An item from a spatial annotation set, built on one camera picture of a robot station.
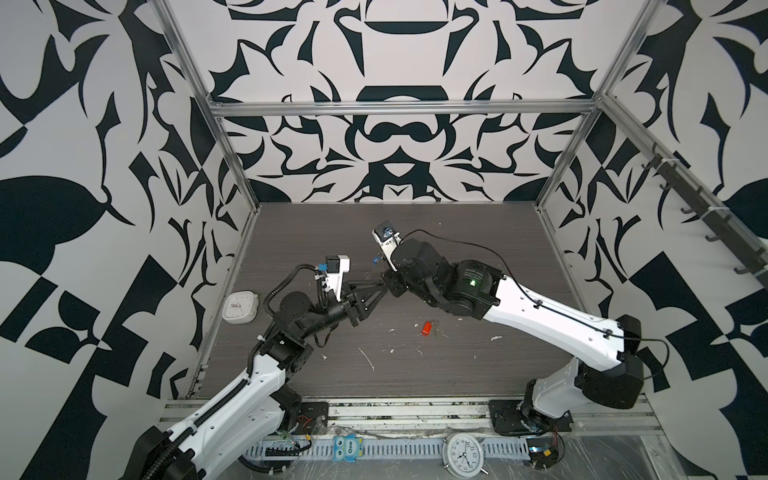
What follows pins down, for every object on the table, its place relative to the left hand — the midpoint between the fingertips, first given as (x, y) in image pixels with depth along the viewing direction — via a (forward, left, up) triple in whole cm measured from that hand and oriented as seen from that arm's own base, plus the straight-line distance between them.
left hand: (386, 282), depth 65 cm
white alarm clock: (-29, -16, -25) cm, 42 cm away
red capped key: (+1, -12, -29) cm, 32 cm away
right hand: (+5, 0, +2) cm, 5 cm away
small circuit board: (-29, -36, -29) cm, 55 cm away
